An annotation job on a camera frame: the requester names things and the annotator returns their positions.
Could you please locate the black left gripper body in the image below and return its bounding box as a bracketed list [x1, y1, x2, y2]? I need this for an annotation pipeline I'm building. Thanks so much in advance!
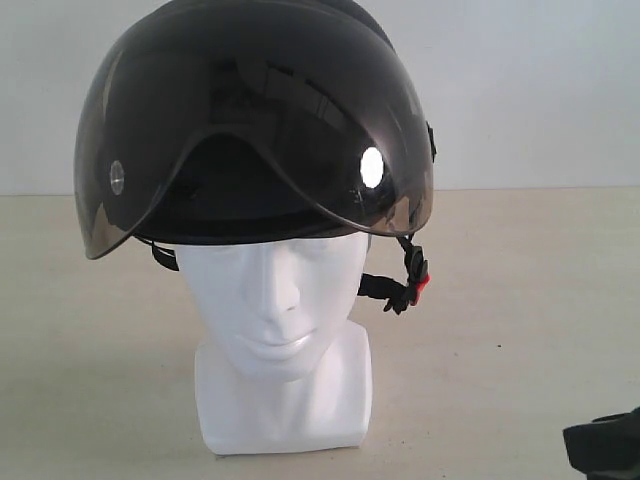
[562, 410, 639, 479]

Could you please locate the black helmet with tinted visor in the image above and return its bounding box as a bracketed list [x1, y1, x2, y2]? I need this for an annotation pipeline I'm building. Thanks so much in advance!
[73, 1, 436, 312]

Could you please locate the white mannequin head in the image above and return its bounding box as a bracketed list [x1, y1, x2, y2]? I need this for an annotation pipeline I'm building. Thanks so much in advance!
[176, 233, 373, 456]

